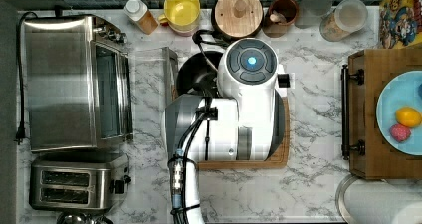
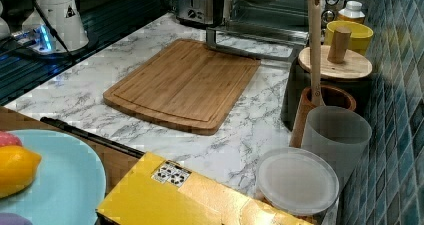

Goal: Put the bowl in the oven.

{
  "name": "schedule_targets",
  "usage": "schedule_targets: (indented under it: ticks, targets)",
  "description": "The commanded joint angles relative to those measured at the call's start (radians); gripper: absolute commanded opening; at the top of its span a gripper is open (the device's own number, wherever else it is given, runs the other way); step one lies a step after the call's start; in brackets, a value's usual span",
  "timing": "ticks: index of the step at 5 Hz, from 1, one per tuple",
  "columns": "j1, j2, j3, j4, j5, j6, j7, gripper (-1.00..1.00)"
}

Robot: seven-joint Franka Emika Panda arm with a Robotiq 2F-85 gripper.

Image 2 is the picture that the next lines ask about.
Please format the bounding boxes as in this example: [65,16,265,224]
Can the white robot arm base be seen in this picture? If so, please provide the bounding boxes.
[22,0,89,55]

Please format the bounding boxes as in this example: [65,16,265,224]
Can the open glass oven door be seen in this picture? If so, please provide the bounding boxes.
[206,26,309,63]

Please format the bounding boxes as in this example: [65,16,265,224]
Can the silver toaster oven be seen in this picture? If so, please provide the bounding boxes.
[224,0,346,43]

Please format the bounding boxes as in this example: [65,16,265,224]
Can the wooden cutting board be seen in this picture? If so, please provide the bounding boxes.
[103,39,260,135]

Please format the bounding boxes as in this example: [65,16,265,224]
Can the silver toaster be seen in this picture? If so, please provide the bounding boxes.
[176,0,224,26]

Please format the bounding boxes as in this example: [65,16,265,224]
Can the yellow cardboard box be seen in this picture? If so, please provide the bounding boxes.
[96,153,312,225]

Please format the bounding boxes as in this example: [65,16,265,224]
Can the clear plastic lidded container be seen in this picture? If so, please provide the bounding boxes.
[254,147,340,225]

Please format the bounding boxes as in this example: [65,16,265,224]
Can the brown wooden utensil holder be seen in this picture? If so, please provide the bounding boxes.
[289,85,356,148]

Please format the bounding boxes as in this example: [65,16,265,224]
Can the frosted grey plastic cup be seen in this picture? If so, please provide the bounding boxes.
[301,106,372,189]

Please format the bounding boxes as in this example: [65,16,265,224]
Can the round wooden knobbed lid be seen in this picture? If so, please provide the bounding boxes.
[298,27,372,81]

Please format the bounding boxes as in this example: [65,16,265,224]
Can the black rod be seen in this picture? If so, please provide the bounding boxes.
[40,117,144,158]

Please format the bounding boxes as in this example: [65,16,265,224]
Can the black canister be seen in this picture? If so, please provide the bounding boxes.
[280,60,372,131]

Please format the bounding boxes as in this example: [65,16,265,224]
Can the yellow cup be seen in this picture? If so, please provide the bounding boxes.
[324,20,373,55]

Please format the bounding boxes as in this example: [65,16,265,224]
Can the light blue plate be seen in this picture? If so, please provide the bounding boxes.
[1,129,106,225]

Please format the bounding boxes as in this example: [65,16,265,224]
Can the white capped amber jar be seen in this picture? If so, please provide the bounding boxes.
[337,1,365,24]

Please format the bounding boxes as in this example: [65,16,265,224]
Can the yellow lemon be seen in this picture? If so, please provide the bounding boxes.
[0,145,42,198]

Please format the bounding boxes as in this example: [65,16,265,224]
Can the pink round fruit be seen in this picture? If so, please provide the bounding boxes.
[0,131,22,147]

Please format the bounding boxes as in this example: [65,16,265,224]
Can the purple fruit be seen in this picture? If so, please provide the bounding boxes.
[0,213,33,225]

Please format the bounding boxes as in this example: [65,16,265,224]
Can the long wooden spoon handle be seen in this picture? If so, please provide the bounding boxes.
[308,0,324,106]

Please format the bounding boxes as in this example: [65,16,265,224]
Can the black cable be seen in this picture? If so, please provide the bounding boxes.
[24,0,75,60]

